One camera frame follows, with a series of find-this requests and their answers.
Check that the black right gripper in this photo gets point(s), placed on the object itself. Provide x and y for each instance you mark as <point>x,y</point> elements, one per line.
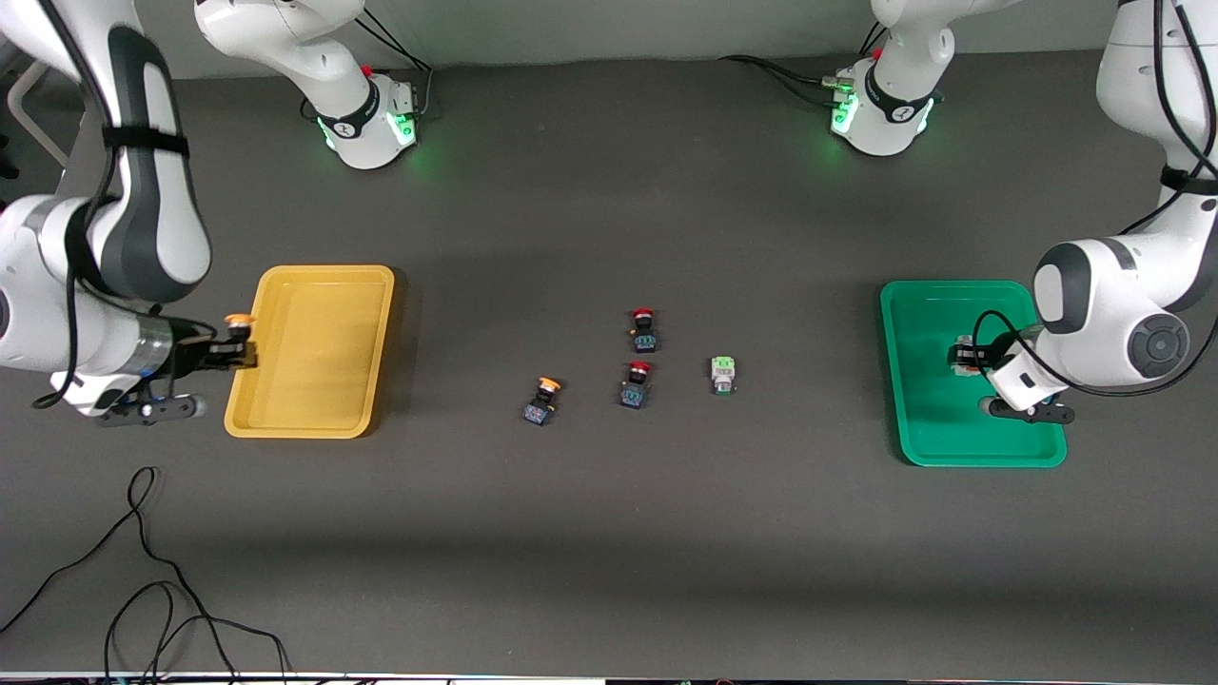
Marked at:
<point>193,353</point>

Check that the yellow push button switch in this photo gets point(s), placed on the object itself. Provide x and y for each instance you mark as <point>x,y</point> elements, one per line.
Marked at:
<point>540,409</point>
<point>239,321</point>

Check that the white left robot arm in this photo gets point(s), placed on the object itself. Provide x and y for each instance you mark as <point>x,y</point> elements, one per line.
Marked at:
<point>1094,304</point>

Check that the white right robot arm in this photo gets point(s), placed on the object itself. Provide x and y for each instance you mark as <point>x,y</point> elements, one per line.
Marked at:
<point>143,238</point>

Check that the white metal tube frame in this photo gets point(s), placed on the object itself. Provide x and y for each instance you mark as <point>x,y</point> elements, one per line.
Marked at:
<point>38,130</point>

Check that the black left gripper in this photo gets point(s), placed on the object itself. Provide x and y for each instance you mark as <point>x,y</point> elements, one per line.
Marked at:
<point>981,356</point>

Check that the dark grey table mat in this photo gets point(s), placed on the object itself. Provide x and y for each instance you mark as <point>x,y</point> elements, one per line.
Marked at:
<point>609,523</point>

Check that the red push button switch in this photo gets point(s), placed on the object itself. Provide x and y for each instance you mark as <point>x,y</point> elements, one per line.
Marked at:
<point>645,338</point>
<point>634,392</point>

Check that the yellow plastic tray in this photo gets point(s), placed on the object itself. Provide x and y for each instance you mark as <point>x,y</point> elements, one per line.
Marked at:
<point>314,362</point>

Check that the green plastic tray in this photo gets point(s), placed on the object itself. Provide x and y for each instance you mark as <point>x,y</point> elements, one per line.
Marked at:
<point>928,400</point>

